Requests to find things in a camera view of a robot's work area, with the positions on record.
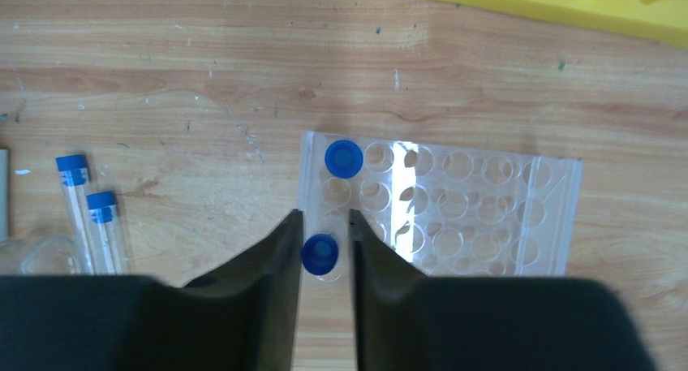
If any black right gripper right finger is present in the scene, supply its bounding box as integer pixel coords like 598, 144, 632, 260
349, 210, 656, 370

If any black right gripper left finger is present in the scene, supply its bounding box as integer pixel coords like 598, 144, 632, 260
1, 209, 303, 370

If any blue capped tube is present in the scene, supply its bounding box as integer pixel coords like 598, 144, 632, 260
300, 233, 339, 276
55, 153, 95, 274
86, 191, 129, 274
325, 140, 363, 179

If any small glass beaker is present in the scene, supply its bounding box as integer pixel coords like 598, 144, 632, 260
1, 233, 82, 276

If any yellow test tube rack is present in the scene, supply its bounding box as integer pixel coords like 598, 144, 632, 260
437, 0, 687, 49

